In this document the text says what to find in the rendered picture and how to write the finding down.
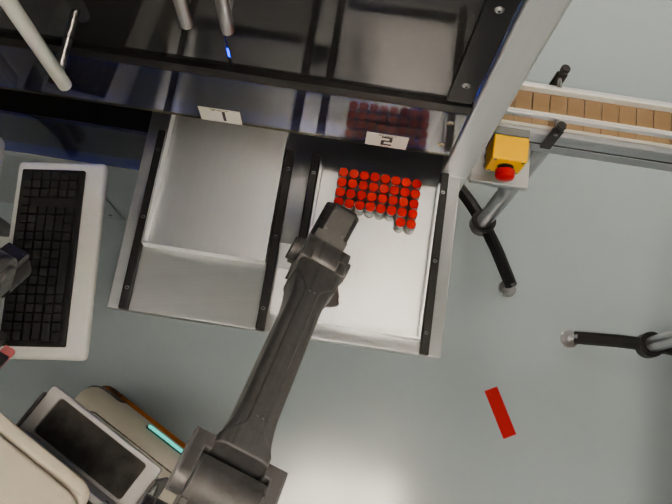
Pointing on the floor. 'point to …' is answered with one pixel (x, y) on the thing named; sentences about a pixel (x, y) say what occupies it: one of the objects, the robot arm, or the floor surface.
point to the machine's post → (503, 81)
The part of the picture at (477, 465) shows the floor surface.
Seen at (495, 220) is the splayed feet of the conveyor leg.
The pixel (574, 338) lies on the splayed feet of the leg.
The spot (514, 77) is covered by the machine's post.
